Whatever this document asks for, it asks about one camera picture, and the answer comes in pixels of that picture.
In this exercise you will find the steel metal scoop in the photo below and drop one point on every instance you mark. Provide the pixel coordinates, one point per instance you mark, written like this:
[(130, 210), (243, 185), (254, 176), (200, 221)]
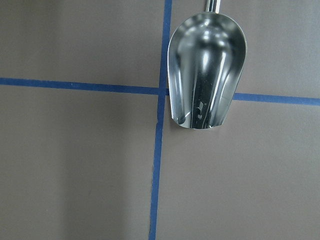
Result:
[(205, 61)]

